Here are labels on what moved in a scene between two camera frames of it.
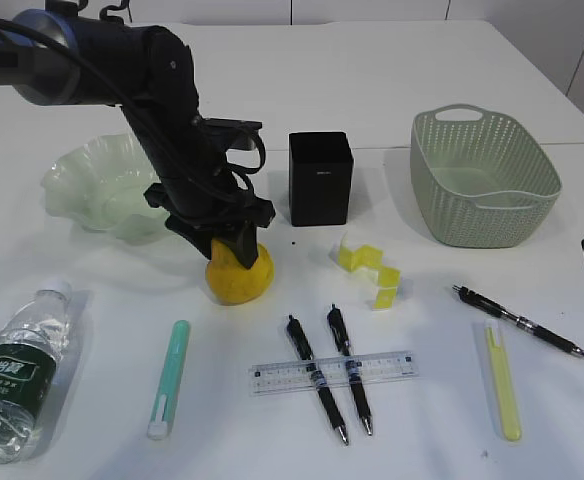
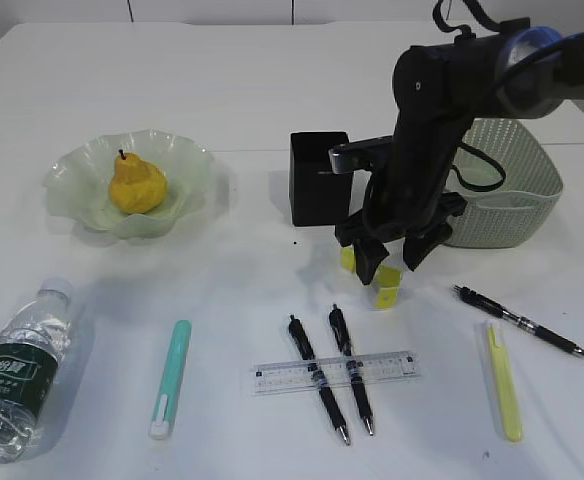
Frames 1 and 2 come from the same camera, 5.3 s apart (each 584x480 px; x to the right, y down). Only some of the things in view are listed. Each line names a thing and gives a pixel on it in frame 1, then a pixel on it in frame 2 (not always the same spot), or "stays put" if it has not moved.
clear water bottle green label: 13,378 stays put
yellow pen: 502,375 stays put
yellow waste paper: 370,257 stays put
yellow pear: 231,282 -> 136,186
